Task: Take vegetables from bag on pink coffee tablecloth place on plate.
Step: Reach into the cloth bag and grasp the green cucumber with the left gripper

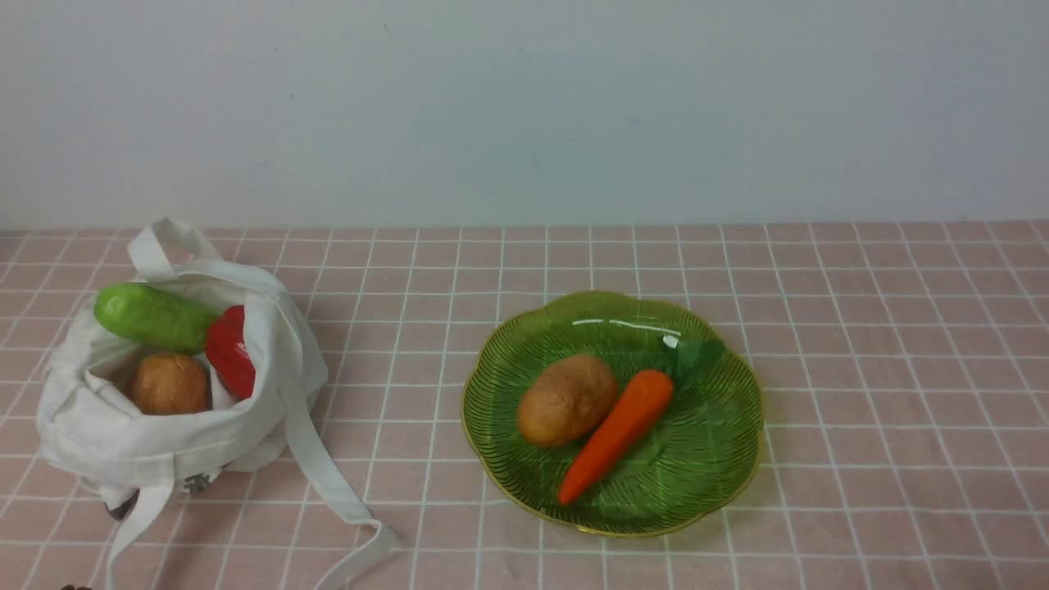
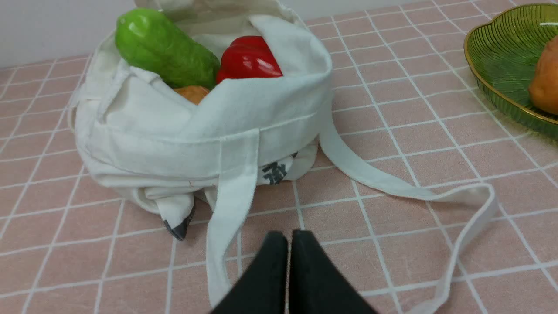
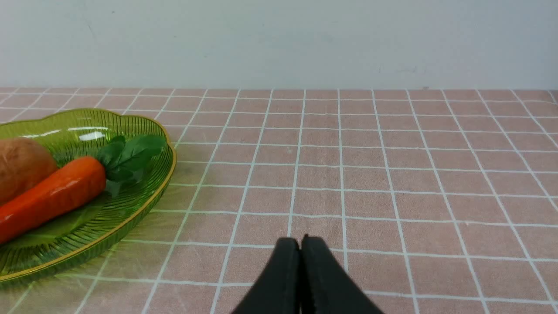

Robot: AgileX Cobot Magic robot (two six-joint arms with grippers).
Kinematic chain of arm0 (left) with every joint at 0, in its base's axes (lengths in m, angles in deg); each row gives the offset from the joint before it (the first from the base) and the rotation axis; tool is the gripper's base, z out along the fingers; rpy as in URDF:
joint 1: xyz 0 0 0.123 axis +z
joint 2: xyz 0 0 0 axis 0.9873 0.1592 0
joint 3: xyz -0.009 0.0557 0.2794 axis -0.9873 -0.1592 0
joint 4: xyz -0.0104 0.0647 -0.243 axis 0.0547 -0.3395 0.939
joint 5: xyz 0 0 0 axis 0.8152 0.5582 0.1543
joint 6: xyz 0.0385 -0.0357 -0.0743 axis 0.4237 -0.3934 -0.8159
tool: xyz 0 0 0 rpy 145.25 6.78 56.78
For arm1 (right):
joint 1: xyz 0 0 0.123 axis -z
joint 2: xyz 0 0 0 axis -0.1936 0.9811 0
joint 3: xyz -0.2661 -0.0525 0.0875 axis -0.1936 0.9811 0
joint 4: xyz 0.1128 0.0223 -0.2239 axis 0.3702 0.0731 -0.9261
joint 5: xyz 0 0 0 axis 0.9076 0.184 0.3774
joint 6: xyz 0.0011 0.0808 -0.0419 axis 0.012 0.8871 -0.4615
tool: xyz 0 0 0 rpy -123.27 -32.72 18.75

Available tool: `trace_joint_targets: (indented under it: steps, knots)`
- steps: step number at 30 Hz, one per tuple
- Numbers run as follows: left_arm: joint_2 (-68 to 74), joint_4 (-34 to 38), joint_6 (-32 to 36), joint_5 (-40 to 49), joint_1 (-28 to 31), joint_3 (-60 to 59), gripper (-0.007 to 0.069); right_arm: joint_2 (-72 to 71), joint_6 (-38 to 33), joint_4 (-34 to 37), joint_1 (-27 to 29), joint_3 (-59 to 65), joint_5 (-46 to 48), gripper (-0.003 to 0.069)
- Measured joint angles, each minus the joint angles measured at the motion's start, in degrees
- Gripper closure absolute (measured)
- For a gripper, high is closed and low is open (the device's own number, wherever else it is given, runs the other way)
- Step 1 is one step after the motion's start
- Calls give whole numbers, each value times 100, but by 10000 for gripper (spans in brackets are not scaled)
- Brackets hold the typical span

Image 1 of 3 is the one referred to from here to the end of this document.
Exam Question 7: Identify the brown potato on plate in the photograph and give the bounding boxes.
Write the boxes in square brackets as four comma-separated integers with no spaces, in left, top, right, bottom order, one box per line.
[517,352,619,447]

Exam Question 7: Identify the white cloth tote bag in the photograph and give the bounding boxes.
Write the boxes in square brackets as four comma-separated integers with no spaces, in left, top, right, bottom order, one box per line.
[36,218,400,589]

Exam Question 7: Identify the green cucumber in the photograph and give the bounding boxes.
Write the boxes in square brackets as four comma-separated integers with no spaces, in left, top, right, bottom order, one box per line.
[93,283,220,355]

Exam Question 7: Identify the red bell pepper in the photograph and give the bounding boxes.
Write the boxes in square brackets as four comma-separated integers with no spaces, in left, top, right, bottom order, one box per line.
[205,305,256,401]

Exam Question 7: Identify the orange carrot with leaves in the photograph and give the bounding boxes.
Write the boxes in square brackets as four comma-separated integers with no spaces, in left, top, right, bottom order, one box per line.
[557,337,726,506]

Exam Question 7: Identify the brown potato in bag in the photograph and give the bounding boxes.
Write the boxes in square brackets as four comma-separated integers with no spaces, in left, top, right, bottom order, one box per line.
[126,352,210,417]

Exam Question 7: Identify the green transparent plastic plate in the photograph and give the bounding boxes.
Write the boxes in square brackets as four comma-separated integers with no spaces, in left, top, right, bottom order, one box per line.
[461,291,765,538]

